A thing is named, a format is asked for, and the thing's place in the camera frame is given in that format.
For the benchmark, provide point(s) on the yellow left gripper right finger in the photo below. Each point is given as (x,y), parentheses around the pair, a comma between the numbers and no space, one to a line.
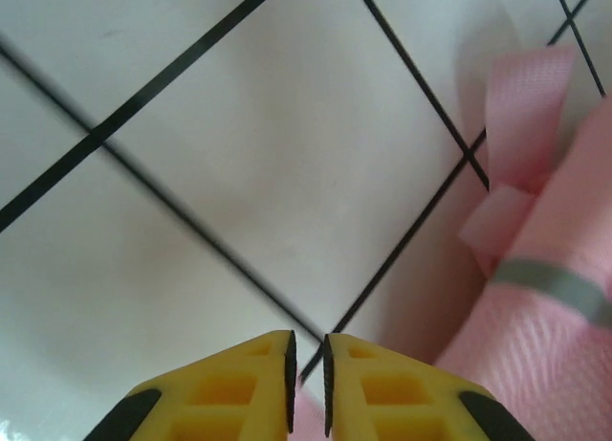
(397,403)

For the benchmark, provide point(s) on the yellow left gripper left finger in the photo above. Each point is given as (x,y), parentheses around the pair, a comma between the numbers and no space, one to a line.
(225,398)

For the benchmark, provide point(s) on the pink student backpack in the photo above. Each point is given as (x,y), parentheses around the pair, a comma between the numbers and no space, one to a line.
(526,364)

